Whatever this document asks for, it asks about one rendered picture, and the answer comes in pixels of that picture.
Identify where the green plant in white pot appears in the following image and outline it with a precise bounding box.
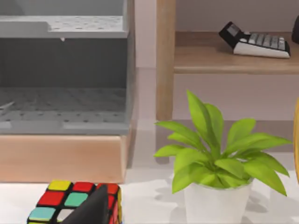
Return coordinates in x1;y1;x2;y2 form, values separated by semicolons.
153;89;293;224

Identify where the wooden open shelf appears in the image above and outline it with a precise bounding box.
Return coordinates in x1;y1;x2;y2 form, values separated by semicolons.
156;0;299;165

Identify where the grey pierced drawer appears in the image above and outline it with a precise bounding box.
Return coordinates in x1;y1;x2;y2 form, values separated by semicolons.
0;0;136;136

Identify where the yellow round object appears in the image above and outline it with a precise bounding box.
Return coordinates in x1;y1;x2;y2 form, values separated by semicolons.
292;97;299;182

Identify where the black round object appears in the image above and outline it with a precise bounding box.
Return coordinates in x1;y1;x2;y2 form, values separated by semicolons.
291;16;299;43

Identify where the multicoloured puzzle cube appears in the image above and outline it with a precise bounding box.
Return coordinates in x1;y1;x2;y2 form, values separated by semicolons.
27;179;123;224

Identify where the black and white calculator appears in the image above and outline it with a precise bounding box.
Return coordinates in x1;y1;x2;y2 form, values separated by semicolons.
218;21;292;59

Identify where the pale wooden drawer front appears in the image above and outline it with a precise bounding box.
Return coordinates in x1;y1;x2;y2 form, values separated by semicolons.
0;133;128;184

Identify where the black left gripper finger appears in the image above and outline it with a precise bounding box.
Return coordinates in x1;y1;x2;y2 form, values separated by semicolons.
62;184;109;224

